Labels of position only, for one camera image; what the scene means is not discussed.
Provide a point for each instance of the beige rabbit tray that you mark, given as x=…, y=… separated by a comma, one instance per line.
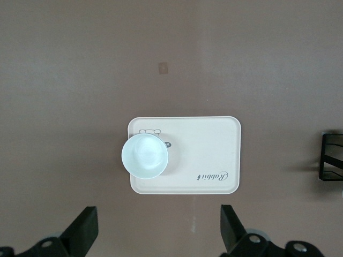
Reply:
x=203, y=150

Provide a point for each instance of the small brown tape patch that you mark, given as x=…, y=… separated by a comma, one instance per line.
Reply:
x=162, y=67

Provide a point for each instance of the white bowl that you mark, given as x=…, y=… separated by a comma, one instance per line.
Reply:
x=144, y=156

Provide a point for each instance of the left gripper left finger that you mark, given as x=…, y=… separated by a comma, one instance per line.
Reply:
x=77, y=235

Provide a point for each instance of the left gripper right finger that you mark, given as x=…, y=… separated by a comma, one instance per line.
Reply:
x=233, y=230

